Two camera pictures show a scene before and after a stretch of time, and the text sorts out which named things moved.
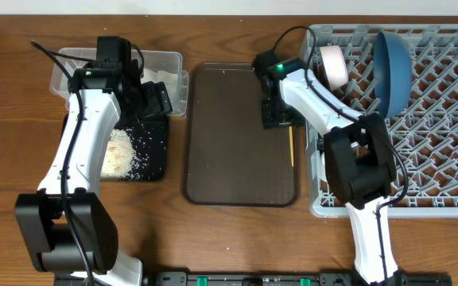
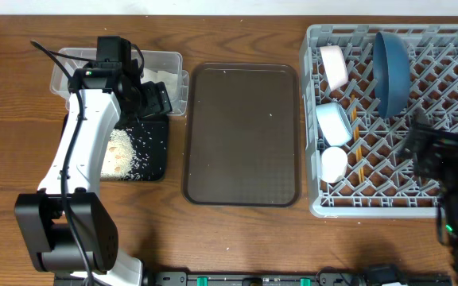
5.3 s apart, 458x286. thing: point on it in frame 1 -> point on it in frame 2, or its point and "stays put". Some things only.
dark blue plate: [392, 74] stays put
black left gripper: [156, 102] stays put
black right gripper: [270, 119] -> [438, 145]
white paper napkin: [170, 80] stays put
